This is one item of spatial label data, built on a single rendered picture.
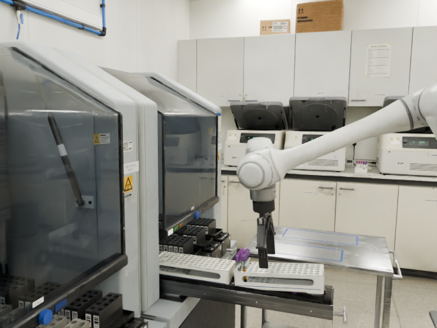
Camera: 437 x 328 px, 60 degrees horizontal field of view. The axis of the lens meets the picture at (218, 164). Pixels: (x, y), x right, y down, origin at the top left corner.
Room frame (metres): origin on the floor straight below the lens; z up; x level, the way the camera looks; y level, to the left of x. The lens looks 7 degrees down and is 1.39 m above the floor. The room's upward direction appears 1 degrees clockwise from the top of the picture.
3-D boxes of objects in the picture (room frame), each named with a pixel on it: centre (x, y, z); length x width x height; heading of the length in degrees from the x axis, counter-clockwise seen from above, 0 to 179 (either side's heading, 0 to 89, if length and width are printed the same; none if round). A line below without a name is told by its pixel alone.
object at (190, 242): (1.52, 0.13, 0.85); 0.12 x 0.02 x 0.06; 163
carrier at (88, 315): (1.00, 0.32, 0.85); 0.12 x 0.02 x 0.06; 161
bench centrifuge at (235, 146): (3.92, -0.41, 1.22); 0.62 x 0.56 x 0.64; 160
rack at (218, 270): (1.34, 0.09, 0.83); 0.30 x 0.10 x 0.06; 72
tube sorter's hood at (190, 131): (1.66, 0.33, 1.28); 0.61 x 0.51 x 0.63; 162
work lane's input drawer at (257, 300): (1.29, -0.08, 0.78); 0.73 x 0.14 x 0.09; 72
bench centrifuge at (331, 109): (3.74, -0.96, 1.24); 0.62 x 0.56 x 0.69; 163
